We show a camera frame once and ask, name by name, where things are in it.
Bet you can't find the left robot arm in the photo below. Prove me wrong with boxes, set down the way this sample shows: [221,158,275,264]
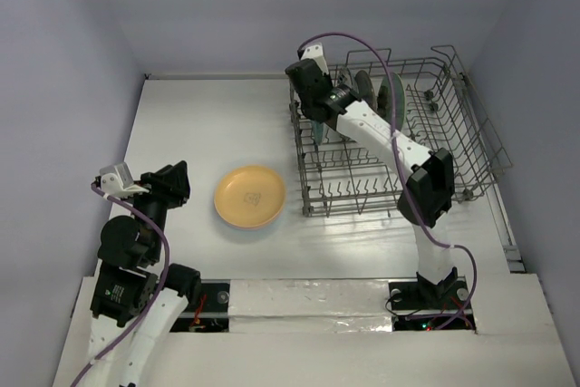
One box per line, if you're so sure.
[72,160,201,386]

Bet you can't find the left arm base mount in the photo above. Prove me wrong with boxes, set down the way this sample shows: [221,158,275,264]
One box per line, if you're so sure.
[170,280,230,333]

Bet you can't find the white plate red teal pattern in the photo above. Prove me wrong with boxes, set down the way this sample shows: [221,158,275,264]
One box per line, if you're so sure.
[311,121,326,146]

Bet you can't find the green plate dark motif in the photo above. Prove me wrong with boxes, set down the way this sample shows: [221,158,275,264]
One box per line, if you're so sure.
[377,73,407,131]

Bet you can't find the dark olive plate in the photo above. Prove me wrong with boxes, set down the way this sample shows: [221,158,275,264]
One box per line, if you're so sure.
[354,70,377,110]

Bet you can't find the grey wire dish rack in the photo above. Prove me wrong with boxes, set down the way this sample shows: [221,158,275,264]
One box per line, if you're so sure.
[289,45,513,217]

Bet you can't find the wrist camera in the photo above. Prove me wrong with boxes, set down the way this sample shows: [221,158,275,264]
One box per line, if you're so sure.
[298,42,329,77]
[95,162,150,199]

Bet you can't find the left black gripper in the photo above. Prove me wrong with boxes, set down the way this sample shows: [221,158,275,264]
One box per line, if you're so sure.
[127,159,190,260]

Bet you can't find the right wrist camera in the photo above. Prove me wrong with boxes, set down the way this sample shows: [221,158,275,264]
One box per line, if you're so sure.
[298,42,329,77]

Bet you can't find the yellow plate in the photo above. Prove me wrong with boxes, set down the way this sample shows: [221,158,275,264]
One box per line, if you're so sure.
[213,165,286,230]

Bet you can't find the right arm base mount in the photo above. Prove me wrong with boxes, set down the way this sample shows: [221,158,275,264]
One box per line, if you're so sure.
[384,276,477,332]

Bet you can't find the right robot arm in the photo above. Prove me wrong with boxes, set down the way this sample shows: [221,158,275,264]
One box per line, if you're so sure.
[285,59,458,307]

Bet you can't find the teal patterned plate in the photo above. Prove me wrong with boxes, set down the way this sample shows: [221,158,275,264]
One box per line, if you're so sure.
[336,67,353,88]

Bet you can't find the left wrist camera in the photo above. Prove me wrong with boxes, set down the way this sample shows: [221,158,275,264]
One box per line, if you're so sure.
[95,162,150,199]

